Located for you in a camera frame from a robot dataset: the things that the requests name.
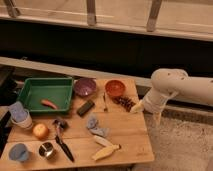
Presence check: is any dark green eraser block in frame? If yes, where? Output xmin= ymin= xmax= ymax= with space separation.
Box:
xmin=77 ymin=100 xmax=95 ymax=116

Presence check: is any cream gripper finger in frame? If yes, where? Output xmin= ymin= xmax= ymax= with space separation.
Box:
xmin=153 ymin=113 xmax=162 ymax=126
xmin=130 ymin=100 xmax=144 ymax=113

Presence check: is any light blue crumpled cloth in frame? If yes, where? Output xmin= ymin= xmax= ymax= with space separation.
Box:
xmin=86 ymin=115 xmax=109 ymax=137

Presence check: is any black handled knife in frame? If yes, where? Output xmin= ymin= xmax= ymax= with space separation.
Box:
xmin=55 ymin=126 xmax=74 ymax=161

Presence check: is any white banana piece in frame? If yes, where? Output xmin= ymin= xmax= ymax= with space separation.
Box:
xmin=93 ymin=135 xmax=113 ymax=146

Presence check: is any dark purple toy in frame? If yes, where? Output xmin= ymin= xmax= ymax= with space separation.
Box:
xmin=53 ymin=118 xmax=68 ymax=130

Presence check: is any white cup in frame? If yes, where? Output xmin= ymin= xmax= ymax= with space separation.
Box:
xmin=11 ymin=110 xmax=33 ymax=130

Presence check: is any metal fork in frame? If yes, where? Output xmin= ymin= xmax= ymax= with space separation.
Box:
xmin=103 ymin=92 xmax=108 ymax=112

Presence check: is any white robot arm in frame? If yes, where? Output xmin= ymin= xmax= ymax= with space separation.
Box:
xmin=130 ymin=68 xmax=213 ymax=125

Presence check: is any small metal cup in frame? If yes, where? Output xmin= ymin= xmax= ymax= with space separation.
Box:
xmin=39 ymin=142 xmax=55 ymax=159

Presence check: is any orange apple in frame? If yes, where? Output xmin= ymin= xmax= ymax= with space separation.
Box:
xmin=33 ymin=123 xmax=49 ymax=139

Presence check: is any purple bowl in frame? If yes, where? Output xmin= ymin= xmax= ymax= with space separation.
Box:
xmin=74 ymin=78 xmax=96 ymax=97

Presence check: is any green plastic tray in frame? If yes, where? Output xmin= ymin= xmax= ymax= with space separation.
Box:
xmin=17 ymin=78 xmax=74 ymax=115

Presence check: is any blue plastic cup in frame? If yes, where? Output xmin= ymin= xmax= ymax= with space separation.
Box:
xmin=9 ymin=143 xmax=29 ymax=162

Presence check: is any yellow banana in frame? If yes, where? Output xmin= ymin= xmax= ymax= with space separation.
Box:
xmin=92 ymin=145 xmax=121 ymax=161

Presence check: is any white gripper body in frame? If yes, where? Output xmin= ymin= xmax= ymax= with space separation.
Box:
xmin=142 ymin=87 xmax=177 ymax=114

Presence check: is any orange bowl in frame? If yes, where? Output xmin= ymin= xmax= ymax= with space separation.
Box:
xmin=105 ymin=80 xmax=126 ymax=98

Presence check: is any red sausage toy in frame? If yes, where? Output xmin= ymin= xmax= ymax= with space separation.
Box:
xmin=41 ymin=99 xmax=58 ymax=110

